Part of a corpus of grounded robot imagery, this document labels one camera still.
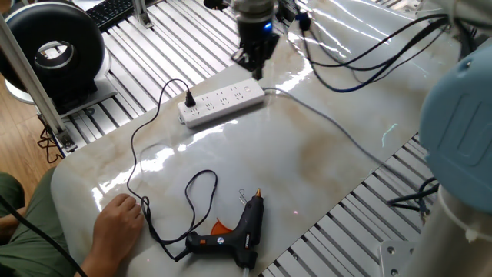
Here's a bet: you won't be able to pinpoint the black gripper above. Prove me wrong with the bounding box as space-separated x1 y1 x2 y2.
230 14 281 82

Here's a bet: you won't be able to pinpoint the black power cord with plug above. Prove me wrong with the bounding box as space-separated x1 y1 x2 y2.
125 78 219 263

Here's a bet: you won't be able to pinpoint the person's bare forearm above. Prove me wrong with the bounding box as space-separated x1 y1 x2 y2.
74 252 118 277

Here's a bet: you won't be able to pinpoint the white power strip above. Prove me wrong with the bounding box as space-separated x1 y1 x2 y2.
177 78 267 129

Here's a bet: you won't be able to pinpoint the person's bare hand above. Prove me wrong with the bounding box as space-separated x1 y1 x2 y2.
89 192 145 269

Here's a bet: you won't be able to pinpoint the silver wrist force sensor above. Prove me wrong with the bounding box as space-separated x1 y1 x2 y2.
231 0 278 23

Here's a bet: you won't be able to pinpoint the white marble pattern board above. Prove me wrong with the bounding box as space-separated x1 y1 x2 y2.
49 0 464 277

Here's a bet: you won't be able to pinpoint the black computer keyboard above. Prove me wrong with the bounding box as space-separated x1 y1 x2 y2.
85 0 158 32

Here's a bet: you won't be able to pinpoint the black hot glue gun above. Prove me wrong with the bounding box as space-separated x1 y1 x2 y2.
184 187 266 277

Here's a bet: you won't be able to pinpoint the green trousers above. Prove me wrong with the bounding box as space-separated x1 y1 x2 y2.
0 167 80 277

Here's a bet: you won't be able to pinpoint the grey power strip cable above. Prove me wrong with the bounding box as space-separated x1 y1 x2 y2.
262 86 426 184

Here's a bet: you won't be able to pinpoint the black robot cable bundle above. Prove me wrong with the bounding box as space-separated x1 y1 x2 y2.
294 11 480 94

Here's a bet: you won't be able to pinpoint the short aluminium frame post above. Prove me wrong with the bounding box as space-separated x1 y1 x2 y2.
131 0 155 30

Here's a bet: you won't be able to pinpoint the black ring shaped device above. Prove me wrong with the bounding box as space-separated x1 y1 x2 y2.
0 0 118 116

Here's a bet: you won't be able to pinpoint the black cable loop at base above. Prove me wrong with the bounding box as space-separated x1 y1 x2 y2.
386 175 441 217

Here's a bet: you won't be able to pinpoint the aluminium frame beam with bracket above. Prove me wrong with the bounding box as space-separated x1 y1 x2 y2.
0 15 78 154

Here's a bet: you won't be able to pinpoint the black floor cable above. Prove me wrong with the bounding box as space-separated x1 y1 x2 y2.
36 115 65 165

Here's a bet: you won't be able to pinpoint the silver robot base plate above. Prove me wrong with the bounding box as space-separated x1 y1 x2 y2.
378 239 419 277

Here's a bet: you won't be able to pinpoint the thick black loose cable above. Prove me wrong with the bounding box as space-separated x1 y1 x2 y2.
0 194 90 277

